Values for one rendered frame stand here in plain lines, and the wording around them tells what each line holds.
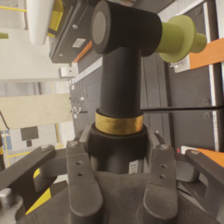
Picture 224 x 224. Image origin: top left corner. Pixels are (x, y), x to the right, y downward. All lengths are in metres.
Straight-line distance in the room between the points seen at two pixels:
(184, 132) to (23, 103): 4.30
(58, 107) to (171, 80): 4.29
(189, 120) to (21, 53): 4.47
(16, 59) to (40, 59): 0.54
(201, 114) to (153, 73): 0.11
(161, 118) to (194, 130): 0.06
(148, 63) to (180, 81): 0.07
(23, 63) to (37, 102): 0.99
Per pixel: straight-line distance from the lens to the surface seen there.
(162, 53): 0.17
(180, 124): 0.28
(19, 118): 4.45
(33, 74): 4.47
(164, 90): 0.28
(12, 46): 4.67
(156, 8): 0.35
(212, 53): 0.24
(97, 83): 0.50
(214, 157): 0.26
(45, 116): 4.46
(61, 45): 0.57
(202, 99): 0.26
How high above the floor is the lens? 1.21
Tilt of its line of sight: 28 degrees down
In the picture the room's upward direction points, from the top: 97 degrees counter-clockwise
